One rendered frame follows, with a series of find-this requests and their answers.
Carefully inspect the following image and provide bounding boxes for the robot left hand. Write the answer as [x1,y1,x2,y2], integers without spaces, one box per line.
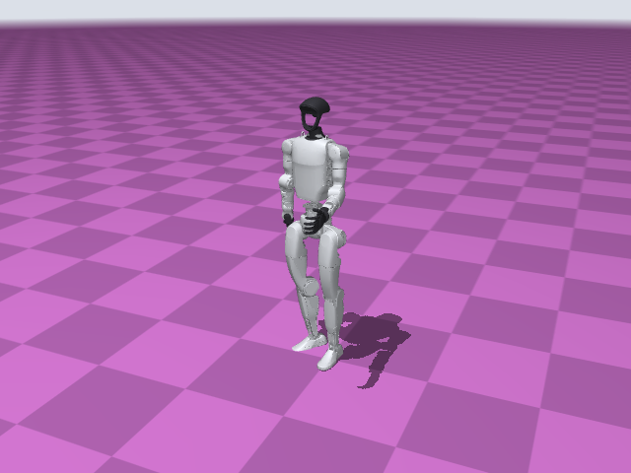
[304,207,329,235]

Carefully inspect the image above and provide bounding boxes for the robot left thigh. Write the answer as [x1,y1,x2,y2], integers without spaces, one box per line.
[317,224,346,303]

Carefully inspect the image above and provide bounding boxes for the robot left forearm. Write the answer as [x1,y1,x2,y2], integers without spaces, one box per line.
[319,188,345,220]

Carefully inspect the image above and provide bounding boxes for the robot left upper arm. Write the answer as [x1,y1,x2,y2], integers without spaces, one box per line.
[327,143,349,197]

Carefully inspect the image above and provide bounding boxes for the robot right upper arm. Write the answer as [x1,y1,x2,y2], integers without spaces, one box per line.
[279,137,297,190]

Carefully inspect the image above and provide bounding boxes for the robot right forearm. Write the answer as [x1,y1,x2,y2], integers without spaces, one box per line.
[279,176,295,221]

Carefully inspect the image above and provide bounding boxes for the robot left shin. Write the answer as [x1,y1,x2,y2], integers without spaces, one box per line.
[324,288,344,352]

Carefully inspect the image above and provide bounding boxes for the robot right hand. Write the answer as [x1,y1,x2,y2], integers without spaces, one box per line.
[283,214,304,243]

